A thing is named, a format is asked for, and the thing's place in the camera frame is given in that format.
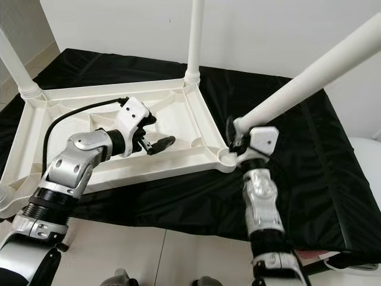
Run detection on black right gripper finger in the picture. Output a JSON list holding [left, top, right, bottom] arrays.
[[224, 116, 239, 150]]

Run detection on white plastic table top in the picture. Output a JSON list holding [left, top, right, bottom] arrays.
[[0, 79, 239, 218]]

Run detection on red stool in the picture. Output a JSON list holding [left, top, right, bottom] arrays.
[[298, 250, 336, 261]]

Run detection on grey robot right leg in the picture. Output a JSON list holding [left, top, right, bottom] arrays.
[[188, 275, 224, 286]]

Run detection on grey robot leg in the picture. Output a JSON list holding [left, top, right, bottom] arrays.
[[188, 275, 224, 286], [100, 268, 138, 286]]

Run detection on grey robot left leg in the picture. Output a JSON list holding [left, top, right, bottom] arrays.
[[100, 268, 138, 286]]

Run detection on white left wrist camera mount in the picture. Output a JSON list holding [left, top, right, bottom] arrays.
[[116, 97, 151, 157]]

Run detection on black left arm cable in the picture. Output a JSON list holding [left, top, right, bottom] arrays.
[[43, 97, 130, 179]]

